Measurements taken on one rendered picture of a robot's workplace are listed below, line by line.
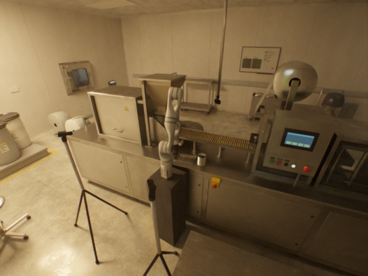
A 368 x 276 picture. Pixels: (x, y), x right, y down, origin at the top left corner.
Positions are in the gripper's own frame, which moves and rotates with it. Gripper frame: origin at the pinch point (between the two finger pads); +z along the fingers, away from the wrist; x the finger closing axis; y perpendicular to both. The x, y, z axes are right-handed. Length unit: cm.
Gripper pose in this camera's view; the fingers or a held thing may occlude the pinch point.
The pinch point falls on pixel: (178, 158)
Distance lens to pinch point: 168.3
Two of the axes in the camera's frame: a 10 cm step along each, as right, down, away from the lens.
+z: 0.0, 8.8, 4.7
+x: -2.9, 4.5, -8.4
